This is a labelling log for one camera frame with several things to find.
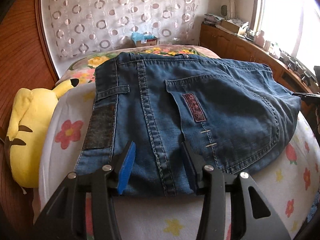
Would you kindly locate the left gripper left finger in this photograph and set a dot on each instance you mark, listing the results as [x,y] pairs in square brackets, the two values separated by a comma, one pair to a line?
[122,166]

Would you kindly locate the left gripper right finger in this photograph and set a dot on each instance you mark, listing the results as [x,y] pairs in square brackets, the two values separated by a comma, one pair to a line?
[193,165]

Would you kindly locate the blue denim jeans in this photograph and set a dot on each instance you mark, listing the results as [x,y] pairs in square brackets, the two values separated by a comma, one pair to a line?
[233,113]

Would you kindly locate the black gadgets on cabinet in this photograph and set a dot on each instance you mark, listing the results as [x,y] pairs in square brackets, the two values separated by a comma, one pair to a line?
[298,68]

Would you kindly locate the pink bottle on cabinet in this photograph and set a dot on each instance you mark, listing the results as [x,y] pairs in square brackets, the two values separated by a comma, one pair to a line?
[259,39]

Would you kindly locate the white floral folded quilt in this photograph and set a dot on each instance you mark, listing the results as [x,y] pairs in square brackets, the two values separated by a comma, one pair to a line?
[291,183]

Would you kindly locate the brown wooden side cabinet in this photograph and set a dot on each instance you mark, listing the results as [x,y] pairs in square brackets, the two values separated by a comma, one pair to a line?
[228,46]

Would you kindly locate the cardboard box on cabinet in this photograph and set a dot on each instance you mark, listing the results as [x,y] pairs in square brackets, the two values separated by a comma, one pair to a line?
[237,27]

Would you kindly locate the yellow Pikachu plush toy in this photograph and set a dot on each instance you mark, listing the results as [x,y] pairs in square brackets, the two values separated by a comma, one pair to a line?
[31,114]

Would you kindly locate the pink floral bed blanket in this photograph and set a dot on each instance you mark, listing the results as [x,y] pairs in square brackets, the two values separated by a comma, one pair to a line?
[84,68]

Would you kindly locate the cardboard box with blue items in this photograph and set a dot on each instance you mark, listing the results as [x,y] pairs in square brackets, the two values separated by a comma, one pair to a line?
[143,40]

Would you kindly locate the circle patterned sheer curtain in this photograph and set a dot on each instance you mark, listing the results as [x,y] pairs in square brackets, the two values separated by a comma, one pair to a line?
[79,27]

